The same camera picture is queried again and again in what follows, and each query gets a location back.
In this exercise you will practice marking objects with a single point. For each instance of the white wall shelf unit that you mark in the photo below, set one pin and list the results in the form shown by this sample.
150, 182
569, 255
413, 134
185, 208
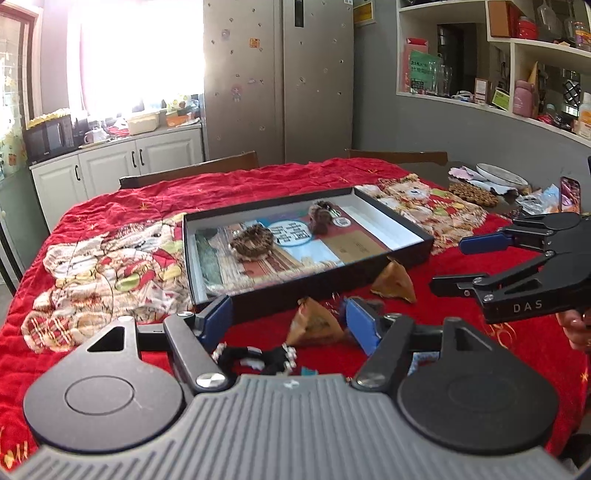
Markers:
510, 58

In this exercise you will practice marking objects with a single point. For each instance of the brown beaded trivet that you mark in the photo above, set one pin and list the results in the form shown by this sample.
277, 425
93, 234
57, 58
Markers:
474, 194

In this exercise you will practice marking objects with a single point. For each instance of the black microwave oven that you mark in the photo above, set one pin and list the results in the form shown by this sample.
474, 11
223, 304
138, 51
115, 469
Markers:
49, 139

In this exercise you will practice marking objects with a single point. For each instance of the white plate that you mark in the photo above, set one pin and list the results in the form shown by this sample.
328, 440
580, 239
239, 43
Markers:
501, 176

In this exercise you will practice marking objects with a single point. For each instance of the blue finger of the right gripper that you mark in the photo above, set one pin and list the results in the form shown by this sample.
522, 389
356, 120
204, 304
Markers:
455, 285
478, 244

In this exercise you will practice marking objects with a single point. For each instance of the green paper sign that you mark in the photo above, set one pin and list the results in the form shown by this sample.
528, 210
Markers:
423, 73

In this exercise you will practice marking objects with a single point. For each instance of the dark brown fuzzy scrunchie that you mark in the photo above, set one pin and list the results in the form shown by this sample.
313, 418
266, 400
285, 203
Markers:
320, 214

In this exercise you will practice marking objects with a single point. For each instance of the white plastic container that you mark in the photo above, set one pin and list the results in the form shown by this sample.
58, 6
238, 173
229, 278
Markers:
143, 123

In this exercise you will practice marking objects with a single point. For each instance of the pink water bottle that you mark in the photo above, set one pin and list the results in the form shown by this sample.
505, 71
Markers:
523, 98

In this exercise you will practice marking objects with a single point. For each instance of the brown patterned scrunchie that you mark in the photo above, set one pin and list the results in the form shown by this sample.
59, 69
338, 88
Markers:
253, 243

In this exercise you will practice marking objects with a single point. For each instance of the white mug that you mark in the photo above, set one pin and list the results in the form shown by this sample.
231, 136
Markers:
95, 135

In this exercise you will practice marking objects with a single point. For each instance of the black shallow box tray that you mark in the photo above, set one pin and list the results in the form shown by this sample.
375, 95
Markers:
364, 234

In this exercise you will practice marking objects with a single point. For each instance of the yellow wall sign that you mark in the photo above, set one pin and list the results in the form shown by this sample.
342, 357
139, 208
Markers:
364, 14

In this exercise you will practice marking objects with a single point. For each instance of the brown triangular pouch far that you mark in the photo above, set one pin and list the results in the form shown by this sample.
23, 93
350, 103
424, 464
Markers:
394, 282

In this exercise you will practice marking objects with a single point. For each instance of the dark wooden chair right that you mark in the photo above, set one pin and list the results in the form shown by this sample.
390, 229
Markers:
436, 157

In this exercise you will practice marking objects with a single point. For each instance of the brown triangular pouch near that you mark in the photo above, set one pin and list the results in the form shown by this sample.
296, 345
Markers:
313, 324

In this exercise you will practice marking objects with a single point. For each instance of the red bear print quilt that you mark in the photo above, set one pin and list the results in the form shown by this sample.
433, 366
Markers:
122, 254

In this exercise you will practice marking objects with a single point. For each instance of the brown triangular pouch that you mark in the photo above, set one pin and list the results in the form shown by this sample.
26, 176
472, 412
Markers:
394, 282
313, 324

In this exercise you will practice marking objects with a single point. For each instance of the smartphone with red case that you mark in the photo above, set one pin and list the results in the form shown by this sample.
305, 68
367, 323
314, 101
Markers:
570, 195

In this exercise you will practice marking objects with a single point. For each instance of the white kitchen cabinet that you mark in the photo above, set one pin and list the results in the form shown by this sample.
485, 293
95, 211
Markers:
70, 179

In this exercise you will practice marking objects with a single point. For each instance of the person's right hand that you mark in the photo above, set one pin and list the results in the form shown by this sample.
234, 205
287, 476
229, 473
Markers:
576, 328

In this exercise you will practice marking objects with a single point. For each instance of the pink paper wrapper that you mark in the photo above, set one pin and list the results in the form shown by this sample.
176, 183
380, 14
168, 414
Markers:
464, 173

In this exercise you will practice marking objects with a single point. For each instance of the dark wooden chair left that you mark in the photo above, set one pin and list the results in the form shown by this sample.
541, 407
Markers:
244, 161

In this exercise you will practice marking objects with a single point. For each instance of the silver double door refrigerator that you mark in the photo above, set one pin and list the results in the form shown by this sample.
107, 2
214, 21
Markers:
278, 79

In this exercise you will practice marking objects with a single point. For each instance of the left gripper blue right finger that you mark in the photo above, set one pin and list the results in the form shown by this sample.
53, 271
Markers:
366, 322

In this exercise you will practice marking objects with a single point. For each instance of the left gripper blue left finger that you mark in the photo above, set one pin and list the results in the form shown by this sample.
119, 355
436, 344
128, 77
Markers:
211, 324

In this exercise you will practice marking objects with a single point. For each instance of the dark wooden chair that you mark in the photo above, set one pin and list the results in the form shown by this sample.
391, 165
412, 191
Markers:
244, 161
436, 157

